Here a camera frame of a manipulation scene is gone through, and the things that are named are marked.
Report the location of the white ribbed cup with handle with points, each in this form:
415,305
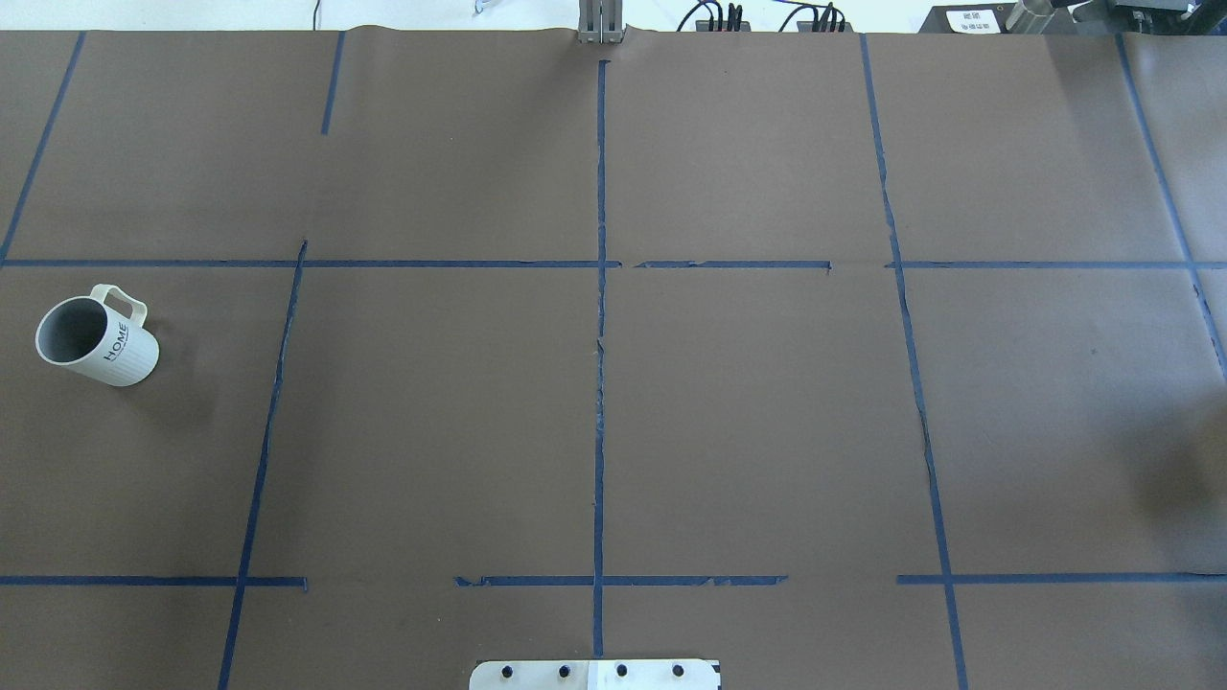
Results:
101,336

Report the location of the aluminium frame post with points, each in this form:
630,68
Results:
601,22

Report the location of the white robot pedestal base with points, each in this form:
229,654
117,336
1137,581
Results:
648,673

